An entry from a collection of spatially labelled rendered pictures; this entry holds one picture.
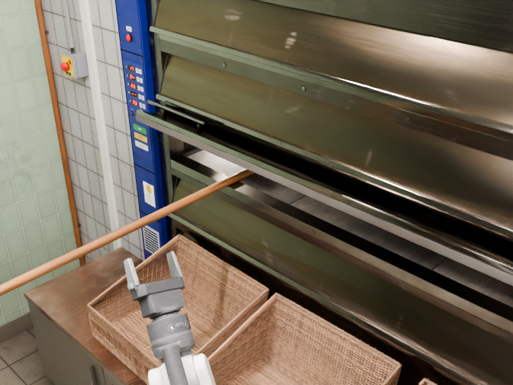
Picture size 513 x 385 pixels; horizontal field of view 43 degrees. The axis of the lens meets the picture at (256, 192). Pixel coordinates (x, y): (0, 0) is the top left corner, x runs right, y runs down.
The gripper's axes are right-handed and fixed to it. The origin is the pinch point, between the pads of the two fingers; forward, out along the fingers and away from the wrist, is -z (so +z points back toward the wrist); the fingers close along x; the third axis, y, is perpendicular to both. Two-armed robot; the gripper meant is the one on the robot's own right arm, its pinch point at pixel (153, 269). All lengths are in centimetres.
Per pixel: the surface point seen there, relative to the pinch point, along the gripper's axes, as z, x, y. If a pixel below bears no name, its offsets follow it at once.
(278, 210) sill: -21, -83, 42
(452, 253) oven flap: 15, -68, -27
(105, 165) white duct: -79, -79, 136
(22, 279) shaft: -17, -1, 69
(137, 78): -92, -66, 77
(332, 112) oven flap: -38, -76, -1
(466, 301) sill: 27, -89, -13
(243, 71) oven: -65, -69, 23
